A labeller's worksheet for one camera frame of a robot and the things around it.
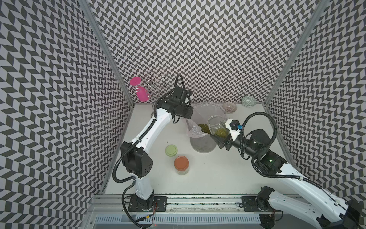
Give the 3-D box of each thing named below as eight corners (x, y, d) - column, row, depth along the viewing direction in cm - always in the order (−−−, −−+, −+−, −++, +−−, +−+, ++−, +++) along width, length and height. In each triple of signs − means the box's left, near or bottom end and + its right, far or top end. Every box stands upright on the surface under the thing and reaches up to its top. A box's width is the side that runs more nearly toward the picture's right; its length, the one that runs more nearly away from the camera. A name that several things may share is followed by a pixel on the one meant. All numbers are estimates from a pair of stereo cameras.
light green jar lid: (163, 153, 93) (163, 151, 91) (169, 144, 97) (169, 142, 95) (173, 158, 91) (173, 156, 89) (179, 149, 95) (178, 147, 93)
